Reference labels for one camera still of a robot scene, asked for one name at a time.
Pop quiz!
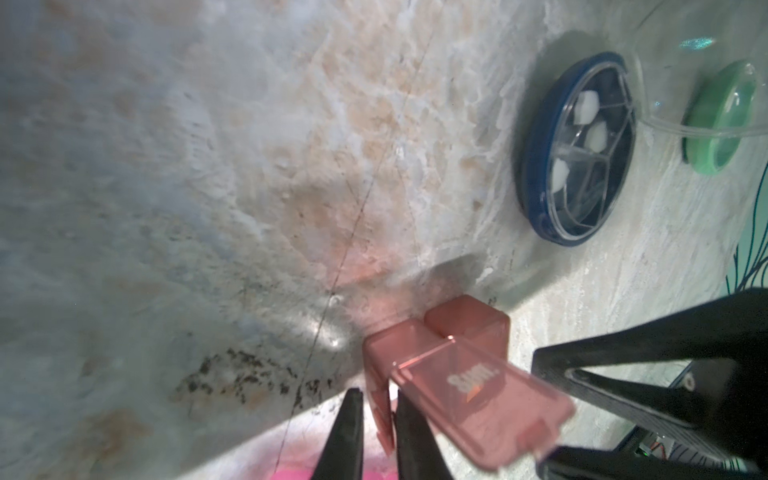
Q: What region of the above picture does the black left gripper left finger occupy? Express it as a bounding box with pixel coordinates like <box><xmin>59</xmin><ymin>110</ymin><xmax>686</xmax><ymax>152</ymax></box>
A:
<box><xmin>314</xmin><ymin>388</ymin><xmax>364</xmax><ymax>474</ymax></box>

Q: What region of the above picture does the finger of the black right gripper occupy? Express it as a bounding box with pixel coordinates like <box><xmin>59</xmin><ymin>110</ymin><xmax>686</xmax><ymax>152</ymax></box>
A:
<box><xmin>536</xmin><ymin>446</ymin><xmax>762</xmax><ymax>480</ymax></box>
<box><xmin>531</xmin><ymin>288</ymin><xmax>767</xmax><ymax>462</ymax></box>

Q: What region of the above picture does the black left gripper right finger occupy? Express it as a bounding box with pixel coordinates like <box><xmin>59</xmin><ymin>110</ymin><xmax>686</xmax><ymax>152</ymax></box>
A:
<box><xmin>394</xmin><ymin>391</ymin><xmax>454</xmax><ymax>480</ymax></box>

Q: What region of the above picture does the pink three-compartment pillbox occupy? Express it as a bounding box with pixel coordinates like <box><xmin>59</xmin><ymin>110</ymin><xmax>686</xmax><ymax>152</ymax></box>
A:
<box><xmin>270</xmin><ymin>469</ymin><xmax>399</xmax><ymax>480</ymax></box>

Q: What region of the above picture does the dark red two-compartment pillbox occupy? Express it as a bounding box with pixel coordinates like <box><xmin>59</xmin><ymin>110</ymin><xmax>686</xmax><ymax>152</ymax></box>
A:
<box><xmin>362</xmin><ymin>295</ymin><xmax>575</xmax><ymax>471</ymax></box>

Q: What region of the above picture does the green round pillbox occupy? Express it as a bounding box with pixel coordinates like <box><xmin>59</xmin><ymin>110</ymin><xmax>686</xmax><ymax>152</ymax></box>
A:
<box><xmin>683</xmin><ymin>60</ymin><xmax>758</xmax><ymax>175</ymax></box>

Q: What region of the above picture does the blue round pillbox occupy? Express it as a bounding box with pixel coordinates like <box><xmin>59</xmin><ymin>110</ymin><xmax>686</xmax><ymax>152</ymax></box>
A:
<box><xmin>518</xmin><ymin>52</ymin><xmax>637</xmax><ymax>247</ymax></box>

